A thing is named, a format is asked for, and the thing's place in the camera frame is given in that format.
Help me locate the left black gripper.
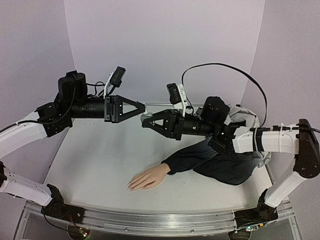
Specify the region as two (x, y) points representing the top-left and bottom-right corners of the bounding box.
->
(68, 93), (148, 123)

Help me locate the clear nail polish bottle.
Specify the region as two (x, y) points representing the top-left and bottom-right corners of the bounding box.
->
(140, 112), (153, 122)

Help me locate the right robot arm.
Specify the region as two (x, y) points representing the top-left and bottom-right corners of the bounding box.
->
(141, 96), (320, 229)

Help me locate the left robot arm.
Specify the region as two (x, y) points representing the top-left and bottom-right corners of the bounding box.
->
(0, 67), (146, 219)

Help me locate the mannequin hand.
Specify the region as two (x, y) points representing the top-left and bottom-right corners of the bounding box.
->
(128, 163), (171, 191)

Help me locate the grey black jacket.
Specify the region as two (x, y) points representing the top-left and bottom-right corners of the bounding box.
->
(161, 103), (273, 186)

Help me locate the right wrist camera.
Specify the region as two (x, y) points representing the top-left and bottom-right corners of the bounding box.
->
(166, 83), (189, 117)

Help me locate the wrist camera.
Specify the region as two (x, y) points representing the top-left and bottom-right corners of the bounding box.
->
(102, 66), (126, 98)
(166, 83), (189, 117)

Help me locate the aluminium back rail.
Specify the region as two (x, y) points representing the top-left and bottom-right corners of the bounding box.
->
(144, 101), (208, 108)

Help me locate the aluminium rail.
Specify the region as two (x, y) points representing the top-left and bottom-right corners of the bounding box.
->
(25, 199), (295, 237)
(144, 101), (208, 108)

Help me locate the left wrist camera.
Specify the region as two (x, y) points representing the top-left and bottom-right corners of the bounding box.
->
(102, 66), (126, 98)

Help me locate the aluminium front rail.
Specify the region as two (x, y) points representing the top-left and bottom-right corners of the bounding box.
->
(25, 199), (295, 237)

